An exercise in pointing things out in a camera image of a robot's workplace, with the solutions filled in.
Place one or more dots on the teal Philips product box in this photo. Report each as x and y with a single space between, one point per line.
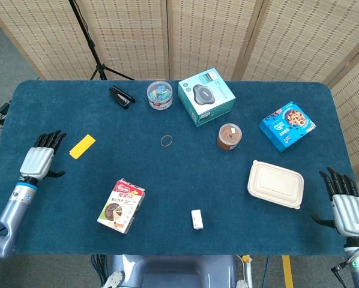
206 96

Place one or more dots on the blue cookie box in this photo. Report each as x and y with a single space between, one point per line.
287 126

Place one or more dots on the red white biscuit box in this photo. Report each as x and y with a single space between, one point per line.
121 206

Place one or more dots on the bamboo folding screen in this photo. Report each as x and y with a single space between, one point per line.
197 36

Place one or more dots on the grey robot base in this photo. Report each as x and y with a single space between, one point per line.
170 271

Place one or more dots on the white power strip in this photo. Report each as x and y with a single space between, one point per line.
248 270

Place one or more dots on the yellow plastic strip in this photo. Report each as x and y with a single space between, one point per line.
82 146

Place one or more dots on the small white box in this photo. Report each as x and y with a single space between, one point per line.
197 219

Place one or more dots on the beige lidded food container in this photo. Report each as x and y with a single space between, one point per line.
275 184

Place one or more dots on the black stapler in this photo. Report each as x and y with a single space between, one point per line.
121 96

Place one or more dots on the clear jar of binder clips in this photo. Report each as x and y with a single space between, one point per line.
159 95

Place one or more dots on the tan rubber band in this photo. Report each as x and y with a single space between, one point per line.
166 140

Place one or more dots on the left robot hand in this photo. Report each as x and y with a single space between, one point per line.
37 162

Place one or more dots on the clear jar of rubber bands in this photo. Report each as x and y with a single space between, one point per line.
229 136

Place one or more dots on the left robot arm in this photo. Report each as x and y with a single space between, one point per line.
13 210

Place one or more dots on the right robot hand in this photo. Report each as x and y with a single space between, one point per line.
349 213

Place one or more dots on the blue carpet table cover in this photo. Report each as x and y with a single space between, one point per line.
179 168

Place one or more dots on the black tripod stand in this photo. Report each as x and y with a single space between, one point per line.
92 45

